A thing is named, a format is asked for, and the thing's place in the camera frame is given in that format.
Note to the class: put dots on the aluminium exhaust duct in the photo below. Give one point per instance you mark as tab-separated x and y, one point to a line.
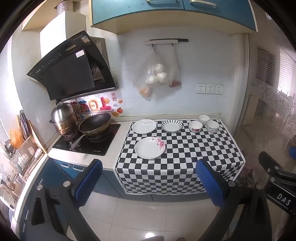
64	5

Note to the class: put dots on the plastic bag with red food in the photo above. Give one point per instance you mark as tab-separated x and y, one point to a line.
175	82

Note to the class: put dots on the colourful wall stickers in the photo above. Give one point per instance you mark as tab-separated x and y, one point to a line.
93	104

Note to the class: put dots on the black white checkered cloth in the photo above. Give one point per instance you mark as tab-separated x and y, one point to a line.
175	166

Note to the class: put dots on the white wall outlet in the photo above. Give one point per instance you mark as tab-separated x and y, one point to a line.
200	88
210	89
218	89

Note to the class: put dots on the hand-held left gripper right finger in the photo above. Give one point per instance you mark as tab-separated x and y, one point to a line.
208	183

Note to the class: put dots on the dark rim white bowl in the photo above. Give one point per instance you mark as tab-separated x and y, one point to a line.
203	119

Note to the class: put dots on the pink floral white plate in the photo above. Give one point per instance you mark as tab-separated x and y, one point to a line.
149	149

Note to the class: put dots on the steel kitchen sink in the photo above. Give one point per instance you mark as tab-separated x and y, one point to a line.
10	192

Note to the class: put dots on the blue upper cabinet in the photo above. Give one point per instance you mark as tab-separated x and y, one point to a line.
138	11

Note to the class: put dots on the orange plastic basket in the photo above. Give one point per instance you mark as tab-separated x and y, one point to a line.
16	139

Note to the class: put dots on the dish drying rack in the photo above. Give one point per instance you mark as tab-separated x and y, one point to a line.
23	157

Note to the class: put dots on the cream hood chimney cover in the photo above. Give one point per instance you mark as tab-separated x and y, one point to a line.
60	30

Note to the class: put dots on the wooden cutting board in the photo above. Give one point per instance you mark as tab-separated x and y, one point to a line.
38	139

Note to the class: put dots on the plastic bag with orange food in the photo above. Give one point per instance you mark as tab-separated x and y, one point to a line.
144	90

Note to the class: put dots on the black range hood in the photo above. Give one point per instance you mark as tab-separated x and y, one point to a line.
69	71

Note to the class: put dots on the stainless steel steamer pot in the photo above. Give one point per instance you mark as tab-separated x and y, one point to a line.
63	118

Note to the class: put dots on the wall hook rail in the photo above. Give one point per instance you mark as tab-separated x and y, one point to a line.
161	41

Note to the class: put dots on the blue pink patterned bowl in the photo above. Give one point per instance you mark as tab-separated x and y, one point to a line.
212	128

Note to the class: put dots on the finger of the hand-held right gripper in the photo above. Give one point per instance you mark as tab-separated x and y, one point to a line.
292	153
269	163

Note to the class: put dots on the frosted pattern glass door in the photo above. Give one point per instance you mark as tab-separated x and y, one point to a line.
266	111

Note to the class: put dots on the striped rim plate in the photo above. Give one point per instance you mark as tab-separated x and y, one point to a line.
171	125

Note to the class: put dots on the black gas stove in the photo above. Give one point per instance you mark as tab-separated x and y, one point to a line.
99	144

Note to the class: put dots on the red floral white bowl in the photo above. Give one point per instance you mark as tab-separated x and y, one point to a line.
195	127

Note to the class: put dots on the plain white plate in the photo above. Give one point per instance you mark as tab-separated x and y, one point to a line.
143	127

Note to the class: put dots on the blue base cabinet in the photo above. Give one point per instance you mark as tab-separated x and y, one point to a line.
108	182

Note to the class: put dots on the dark plates in rack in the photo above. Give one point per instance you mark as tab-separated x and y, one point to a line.
24	124

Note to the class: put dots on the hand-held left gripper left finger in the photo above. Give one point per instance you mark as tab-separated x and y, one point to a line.
89	183

